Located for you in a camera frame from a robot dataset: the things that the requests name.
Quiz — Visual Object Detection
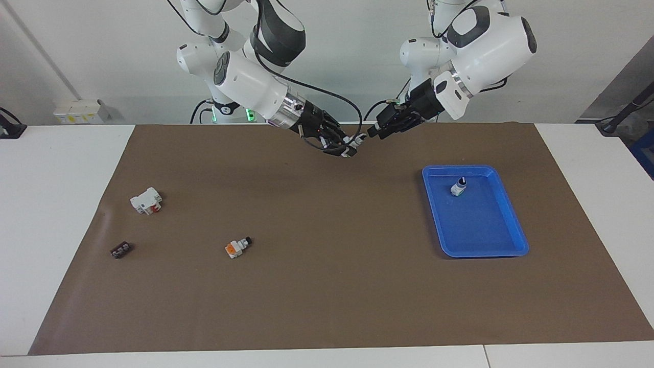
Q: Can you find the black stand pole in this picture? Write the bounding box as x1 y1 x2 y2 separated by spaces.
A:
595 82 654 136

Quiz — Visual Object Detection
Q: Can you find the black base cable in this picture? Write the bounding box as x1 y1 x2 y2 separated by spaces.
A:
364 77 412 122
190 99 214 125

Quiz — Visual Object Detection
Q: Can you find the white orange push-button switch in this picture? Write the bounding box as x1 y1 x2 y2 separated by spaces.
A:
224 236 253 260

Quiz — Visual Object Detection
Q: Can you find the black clamp with cable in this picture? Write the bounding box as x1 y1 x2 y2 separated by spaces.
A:
0 107 28 140

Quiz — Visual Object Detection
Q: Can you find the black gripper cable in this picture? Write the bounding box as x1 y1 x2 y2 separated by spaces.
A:
428 0 514 94
254 20 364 153

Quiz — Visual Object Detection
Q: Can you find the black left base cable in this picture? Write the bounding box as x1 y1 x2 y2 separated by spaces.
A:
364 77 412 122

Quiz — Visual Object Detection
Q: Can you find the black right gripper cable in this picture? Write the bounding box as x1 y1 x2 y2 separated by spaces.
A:
254 20 364 153

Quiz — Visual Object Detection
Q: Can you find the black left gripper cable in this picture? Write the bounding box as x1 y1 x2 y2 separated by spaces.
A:
428 0 514 94

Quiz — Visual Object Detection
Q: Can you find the brown table mat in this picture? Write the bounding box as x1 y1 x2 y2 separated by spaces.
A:
28 122 654 356

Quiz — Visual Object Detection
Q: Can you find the blue plastic tray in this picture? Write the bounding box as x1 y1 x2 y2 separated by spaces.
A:
422 165 530 259

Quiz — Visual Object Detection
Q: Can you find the white circuit breaker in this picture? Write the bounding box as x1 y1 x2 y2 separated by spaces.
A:
130 187 164 216

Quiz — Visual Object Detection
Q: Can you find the blue crate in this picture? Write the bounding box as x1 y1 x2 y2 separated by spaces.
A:
629 130 654 180

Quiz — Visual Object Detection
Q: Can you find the white wall socket box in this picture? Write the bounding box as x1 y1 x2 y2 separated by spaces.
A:
53 99 111 125

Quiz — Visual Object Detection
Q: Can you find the black right base cable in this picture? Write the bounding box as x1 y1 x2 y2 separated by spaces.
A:
190 99 214 125

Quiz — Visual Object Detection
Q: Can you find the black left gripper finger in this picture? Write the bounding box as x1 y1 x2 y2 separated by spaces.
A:
378 121 417 140
368 114 405 135

